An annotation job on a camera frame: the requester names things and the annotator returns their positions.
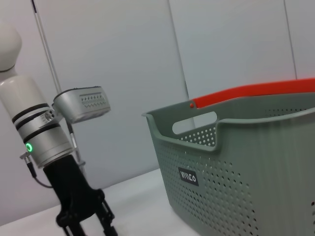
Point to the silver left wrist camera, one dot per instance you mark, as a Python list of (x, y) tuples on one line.
[(83, 105)]

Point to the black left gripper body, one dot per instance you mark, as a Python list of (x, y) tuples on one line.
[(73, 191)]

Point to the grey-green perforated storage bin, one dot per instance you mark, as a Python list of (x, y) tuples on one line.
[(246, 172)]

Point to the thin metal pole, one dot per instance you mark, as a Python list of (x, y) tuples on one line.
[(43, 37)]

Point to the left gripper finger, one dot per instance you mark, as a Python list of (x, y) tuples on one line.
[(75, 229), (108, 223)]

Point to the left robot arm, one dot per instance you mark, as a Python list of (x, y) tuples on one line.
[(24, 98)]

